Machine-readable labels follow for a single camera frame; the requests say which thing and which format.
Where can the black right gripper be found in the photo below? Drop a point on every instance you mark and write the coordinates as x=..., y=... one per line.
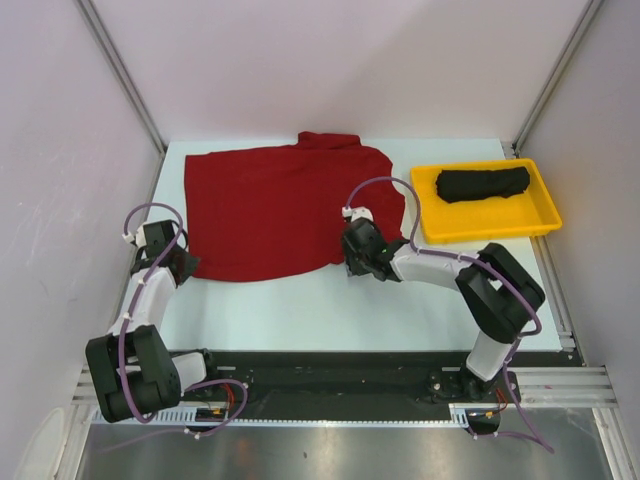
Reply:
x=352, y=265

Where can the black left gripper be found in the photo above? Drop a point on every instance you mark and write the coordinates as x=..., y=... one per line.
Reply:
x=190, y=264

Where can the red t shirt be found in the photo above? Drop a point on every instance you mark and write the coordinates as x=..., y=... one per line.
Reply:
x=271, y=212

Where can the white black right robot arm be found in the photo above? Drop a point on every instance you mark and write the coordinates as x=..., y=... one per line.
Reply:
x=500, y=294

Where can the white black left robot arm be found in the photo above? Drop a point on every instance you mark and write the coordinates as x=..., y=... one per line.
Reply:
x=133, y=373

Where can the rolled black t shirt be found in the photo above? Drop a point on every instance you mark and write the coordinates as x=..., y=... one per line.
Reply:
x=454, y=186

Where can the yellow plastic tray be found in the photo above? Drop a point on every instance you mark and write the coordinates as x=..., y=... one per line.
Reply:
x=529, y=214

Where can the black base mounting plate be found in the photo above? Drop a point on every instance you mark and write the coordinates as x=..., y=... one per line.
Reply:
x=434, y=376

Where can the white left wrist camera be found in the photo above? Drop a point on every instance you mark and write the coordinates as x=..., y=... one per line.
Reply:
x=138, y=238

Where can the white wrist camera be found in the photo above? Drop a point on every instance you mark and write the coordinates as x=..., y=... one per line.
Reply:
x=138, y=238
x=357, y=212

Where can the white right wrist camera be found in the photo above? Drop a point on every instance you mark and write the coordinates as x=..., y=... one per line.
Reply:
x=357, y=212

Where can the white slotted cable duct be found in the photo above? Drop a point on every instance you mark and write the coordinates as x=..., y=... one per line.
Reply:
x=197, y=417

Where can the aluminium frame rail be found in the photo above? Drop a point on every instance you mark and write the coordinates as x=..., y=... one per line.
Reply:
x=575, y=386

